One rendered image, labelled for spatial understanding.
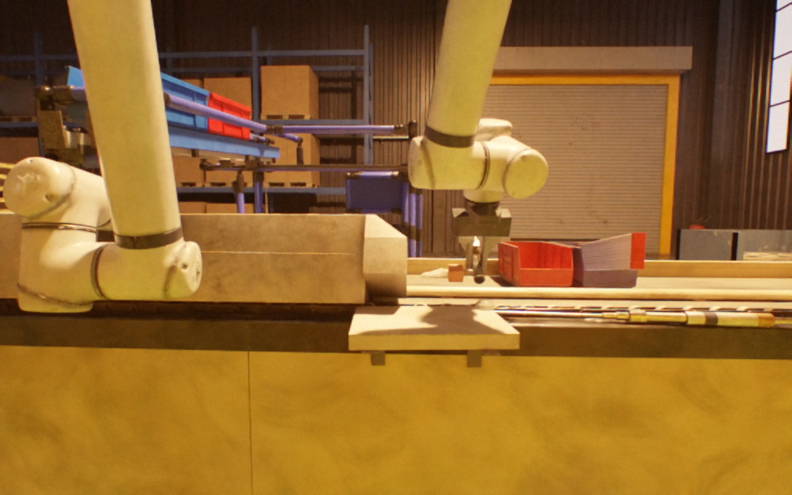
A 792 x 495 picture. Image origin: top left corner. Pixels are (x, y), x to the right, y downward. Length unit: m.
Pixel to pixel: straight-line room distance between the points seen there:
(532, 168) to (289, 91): 10.00
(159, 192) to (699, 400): 1.11
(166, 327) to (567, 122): 11.67
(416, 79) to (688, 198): 8.07
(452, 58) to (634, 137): 12.26
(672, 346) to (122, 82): 1.08
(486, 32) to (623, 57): 12.05
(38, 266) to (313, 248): 0.46
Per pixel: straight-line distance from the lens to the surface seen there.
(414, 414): 0.97
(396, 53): 12.06
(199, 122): 1.25
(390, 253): 0.85
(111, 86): 0.63
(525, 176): 0.74
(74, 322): 1.17
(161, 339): 1.06
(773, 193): 13.67
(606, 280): 1.50
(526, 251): 1.75
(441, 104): 0.66
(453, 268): 0.97
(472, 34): 0.63
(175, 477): 1.18
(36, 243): 0.75
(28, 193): 0.75
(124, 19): 0.63
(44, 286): 0.74
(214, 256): 0.98
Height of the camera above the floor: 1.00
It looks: 5 degrees down
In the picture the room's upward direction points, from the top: straight up
